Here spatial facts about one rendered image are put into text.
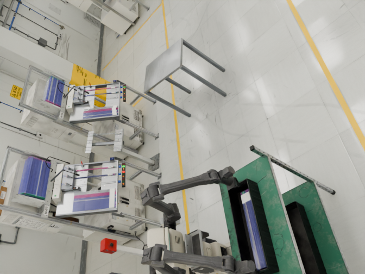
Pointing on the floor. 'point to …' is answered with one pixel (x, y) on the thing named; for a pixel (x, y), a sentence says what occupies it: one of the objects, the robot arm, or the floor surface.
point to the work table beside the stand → (157, 65)
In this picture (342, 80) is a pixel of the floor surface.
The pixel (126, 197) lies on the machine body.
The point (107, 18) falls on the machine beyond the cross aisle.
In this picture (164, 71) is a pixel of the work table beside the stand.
